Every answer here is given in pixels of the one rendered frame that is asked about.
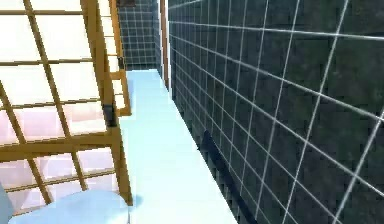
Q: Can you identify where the wooden lattice paper door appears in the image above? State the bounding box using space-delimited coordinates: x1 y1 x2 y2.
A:
0 0 134 216
98 0 132 117

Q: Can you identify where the white toilet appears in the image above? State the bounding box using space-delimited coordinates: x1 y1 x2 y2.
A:
0 182 130 224

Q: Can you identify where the brown wooden door frame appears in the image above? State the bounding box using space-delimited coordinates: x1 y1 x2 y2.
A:
159 0 170 90

